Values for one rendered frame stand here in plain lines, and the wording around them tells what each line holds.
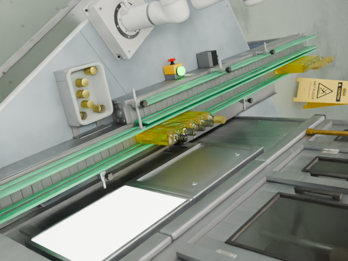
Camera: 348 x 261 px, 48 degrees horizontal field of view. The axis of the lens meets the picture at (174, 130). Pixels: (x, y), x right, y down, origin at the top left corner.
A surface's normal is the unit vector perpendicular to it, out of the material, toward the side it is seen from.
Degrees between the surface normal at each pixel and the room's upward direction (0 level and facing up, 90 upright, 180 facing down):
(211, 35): 0
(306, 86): 79
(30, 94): 0
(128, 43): 4
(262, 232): 90
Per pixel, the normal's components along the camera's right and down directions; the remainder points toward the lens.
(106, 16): 0.77, 0.00
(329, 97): -0.43, -0.20
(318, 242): -0.18, -0.94
